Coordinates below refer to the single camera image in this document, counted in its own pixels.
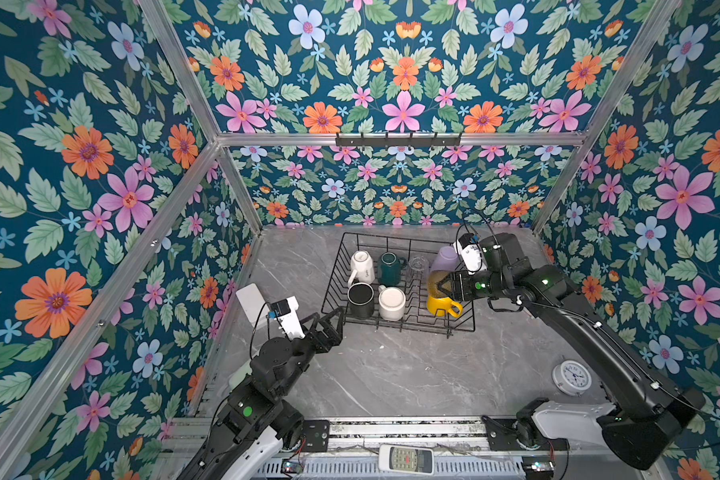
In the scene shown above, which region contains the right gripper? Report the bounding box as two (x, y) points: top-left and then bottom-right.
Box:
(435, 268), (510, 302)

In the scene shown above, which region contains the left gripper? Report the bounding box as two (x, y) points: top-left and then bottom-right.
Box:
(275, 305), (347, 402)

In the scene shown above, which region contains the black mug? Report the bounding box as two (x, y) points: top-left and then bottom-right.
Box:
(347, 282), (375, 319)

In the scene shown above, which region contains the lilac cup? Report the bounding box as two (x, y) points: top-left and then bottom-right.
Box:
(431, 245), (461, 272)

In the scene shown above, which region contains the amber glass cup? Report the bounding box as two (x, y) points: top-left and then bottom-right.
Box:
(427, 270), (453, 298)

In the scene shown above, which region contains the yellow mug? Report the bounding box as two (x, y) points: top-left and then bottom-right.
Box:
(426, 295), (463, 318)

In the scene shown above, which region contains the clear glass cup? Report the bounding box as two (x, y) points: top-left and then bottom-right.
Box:
(408, 255), (430, 285)

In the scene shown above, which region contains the red inside white mug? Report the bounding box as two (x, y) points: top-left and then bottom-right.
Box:
(378, 285), (406, 321)

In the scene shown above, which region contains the green mug cream inside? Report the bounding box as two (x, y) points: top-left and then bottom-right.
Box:
(379, 251), (407, 287)

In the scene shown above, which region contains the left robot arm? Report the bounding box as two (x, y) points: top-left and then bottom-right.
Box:
(178, 307), (346, 479)

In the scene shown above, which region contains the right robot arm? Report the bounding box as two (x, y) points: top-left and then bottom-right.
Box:
(450, 232), (705, 471)

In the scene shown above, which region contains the white rectangular box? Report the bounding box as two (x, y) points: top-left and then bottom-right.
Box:
(236, 283), (271, 330)

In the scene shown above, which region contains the pale green case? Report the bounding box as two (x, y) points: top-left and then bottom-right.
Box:
(227, 360), (252, 392)

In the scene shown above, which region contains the white round alarm clock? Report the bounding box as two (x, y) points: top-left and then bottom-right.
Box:
(552, 360), (593, 396)

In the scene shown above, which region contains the white remote control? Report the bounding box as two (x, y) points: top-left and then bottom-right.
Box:
(378, 444), (435, 476)

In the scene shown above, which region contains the black wire dish rack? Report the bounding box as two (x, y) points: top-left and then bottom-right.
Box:
(321, 233), (476, 337)

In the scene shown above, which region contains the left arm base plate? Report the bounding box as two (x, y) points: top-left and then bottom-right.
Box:
(301, 419), (331, 453)

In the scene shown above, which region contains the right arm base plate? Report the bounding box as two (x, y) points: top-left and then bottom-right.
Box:
(480, 415), (570, 452)

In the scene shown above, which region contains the black hook rail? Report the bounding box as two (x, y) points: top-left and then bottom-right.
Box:
(334, 132), (462, 149)

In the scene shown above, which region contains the aluminium frame post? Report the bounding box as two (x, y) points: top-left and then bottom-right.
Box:
(140, 1), (262, 237)

